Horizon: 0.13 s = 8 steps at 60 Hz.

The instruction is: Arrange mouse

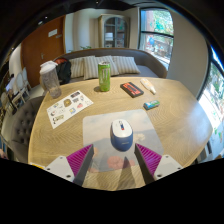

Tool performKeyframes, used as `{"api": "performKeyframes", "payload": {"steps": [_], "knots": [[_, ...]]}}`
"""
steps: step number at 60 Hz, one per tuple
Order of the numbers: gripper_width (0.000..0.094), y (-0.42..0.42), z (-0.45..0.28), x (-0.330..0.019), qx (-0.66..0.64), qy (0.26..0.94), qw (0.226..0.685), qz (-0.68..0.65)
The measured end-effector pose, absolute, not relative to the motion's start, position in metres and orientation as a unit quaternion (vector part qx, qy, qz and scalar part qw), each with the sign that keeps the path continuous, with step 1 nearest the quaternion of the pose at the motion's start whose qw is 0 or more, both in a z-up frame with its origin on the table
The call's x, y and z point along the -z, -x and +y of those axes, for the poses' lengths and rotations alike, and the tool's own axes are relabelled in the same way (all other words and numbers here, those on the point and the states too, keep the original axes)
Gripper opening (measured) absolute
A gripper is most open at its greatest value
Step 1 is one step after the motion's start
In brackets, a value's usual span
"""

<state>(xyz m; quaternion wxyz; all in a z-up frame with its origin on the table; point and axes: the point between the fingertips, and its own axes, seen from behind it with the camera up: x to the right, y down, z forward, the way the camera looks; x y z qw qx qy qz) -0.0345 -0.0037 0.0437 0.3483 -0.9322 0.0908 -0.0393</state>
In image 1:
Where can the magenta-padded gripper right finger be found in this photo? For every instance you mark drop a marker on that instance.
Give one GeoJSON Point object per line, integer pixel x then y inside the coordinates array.
{"type": "Point", "coordinates": [166, 165]}

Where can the black and orange backpack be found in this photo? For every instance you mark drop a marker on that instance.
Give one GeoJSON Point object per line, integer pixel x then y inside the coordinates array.
{"type": "Point", "coordinates": [64, 71]}

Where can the white door sign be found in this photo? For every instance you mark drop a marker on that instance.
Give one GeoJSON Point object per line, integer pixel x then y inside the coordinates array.
{"type": "Point", "coordinates": [52, 33]}

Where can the grey curved sofa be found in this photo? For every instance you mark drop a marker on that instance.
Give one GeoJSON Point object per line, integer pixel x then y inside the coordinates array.
{"type": "Point", "coordinates": [150, 63]}

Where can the group of white chairs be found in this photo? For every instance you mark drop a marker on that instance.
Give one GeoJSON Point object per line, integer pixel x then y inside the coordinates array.
{"type": "Point", "coordinates": [20, 85]}

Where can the clear shaker bottle white lid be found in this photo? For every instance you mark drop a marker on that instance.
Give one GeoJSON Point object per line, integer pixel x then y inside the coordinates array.
{"type": "Point", "coordinates": [51, 81]}

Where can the large side window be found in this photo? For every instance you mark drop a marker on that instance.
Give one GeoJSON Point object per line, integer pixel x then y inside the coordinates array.
{"type": "Point", "coordinates": [213, 100]}

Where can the green drink can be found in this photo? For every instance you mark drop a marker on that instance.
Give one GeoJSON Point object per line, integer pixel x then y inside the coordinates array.
{"type": "Point", "coordinates": [104, 78]}

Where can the white tube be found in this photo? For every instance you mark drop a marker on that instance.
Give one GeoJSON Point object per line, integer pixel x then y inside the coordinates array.
{"type": "Point", "coordinates": [148, 86]}

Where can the wooden glass-door cabinet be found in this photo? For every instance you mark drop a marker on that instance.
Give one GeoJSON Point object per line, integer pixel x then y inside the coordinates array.
{"type": "Point", "coordinates": [115, 31]}

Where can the small teal packet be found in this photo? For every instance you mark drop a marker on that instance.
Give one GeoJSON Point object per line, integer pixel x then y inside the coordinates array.
{"type": "Point", "coordinates": [151, 105]}

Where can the white sticker sheet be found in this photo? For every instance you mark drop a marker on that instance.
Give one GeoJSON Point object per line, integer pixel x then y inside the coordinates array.
{"type": "Point", "coordinates": [68, 108]}

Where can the grey tufted armchair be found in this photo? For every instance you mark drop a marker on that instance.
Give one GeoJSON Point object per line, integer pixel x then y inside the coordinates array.
{"type": "Point", "coordinates": [23, 130]}

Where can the brown wooden door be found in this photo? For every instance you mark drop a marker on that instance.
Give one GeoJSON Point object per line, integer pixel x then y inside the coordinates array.
{"type": "Point", "coordinates": [40, 50]}

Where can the black and red flat box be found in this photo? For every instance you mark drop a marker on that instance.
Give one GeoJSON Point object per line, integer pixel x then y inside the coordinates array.
{"type": "Point", "coordinates": [132, 89]}

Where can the striped beige cushion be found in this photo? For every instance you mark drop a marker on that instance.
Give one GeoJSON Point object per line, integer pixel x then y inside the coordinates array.
{"type": "Point", "coordinates": [113, 65]}
{"type": "Point", "coordinates": [76, 68]}
{"type": "Point", "coordinates": [126, 65]}
{"type": "Point", "coordinates": [90, 68]}

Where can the white and blue computer mouse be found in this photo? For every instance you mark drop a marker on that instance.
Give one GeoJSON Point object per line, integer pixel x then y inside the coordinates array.
{"type": "Point", "coordinates": [121, 136]}

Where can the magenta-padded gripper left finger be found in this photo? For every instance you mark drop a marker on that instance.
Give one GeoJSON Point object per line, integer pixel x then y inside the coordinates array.
{"type": "Point", "coordinates": [60, 166]}

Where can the black-framed arched window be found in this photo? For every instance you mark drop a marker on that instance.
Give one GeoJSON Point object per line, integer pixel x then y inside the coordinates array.
{"type": "Point", "coordinates": [156, 36]}

